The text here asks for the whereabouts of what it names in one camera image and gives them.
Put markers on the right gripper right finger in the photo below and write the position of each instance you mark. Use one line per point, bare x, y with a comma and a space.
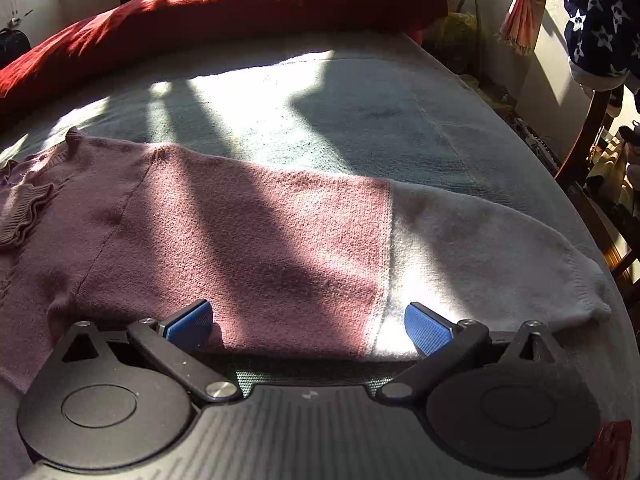
445, 347

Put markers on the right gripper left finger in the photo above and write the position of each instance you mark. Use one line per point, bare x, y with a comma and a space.
168, 346

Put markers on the pink and white sweater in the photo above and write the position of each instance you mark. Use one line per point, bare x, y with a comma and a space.
295, 263

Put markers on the stack of folded clothes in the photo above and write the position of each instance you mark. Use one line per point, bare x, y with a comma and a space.
614, 176

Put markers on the wooden chair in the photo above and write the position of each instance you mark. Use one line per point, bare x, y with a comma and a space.
617, 233

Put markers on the green plaid bed blanket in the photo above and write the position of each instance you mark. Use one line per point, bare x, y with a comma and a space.
528, 405

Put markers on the yellow green bag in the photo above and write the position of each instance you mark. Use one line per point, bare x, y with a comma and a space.
454, 41

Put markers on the black bag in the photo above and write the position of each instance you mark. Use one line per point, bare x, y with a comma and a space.
13, 44

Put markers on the red duvet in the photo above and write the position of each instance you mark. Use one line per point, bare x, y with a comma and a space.
140, 29

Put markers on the navy star-pattern garment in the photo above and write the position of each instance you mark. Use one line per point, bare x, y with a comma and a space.
602, 43

